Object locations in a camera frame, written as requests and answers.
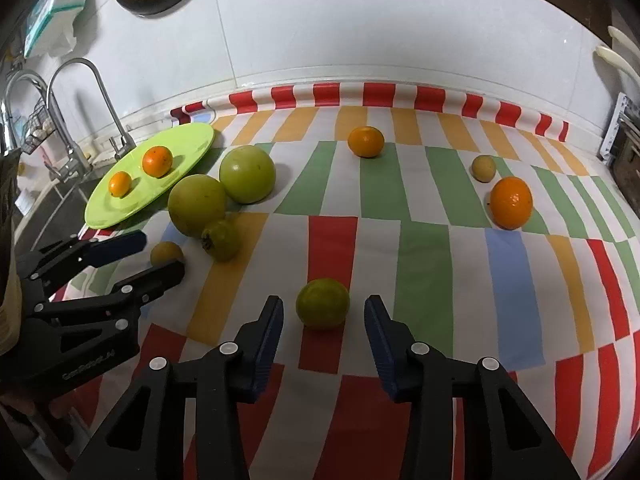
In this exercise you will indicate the small yellow-brown fruit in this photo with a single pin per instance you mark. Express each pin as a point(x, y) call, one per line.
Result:
point(483, 167)
point(165, 252)

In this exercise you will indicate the steel sink faucet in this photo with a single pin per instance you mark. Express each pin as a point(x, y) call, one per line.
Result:
point(56, 117)

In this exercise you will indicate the metal utensil rack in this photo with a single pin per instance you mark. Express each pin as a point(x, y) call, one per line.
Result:
point(620, 135)

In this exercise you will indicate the tall gooseneck steel faucet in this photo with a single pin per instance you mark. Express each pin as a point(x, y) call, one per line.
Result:
point(107, 105)

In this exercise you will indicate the wet wipes packet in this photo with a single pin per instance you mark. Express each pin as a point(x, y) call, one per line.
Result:
point(55, 10)

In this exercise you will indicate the small green-yellow citrus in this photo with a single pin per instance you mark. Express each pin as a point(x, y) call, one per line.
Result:
point(322, 303)

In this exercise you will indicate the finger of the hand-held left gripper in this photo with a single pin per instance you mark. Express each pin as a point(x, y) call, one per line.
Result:
point(160, 276)
point(117, 249)

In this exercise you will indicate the medium orange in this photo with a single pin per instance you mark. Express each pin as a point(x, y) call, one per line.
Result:
point(366, 141)

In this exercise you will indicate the green plastic plate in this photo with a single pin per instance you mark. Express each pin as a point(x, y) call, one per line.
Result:
point(192, 141)

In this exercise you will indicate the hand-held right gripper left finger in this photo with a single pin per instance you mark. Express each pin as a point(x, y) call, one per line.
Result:
point(267, 345)

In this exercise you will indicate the small orange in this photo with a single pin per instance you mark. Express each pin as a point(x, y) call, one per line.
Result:
point(157, 161)
point(120, 183)

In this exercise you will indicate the green persimmon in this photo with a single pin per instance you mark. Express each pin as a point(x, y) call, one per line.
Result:
point(220, 240)

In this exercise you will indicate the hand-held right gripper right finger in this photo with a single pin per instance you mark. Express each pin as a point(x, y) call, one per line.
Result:
point(380, 345)

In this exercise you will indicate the large orange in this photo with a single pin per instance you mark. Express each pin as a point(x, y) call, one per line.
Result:
point(510, 202)

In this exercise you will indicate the large green citrus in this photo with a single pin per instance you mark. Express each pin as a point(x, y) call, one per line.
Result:
point(196, 205)
point(247, 174)

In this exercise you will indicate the stainless steel sink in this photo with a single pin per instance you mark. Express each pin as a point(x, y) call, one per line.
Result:
point(55, 210)

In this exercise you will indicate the colourful striped tablecloth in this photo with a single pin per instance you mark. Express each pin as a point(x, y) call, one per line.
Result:
point(430, 270)

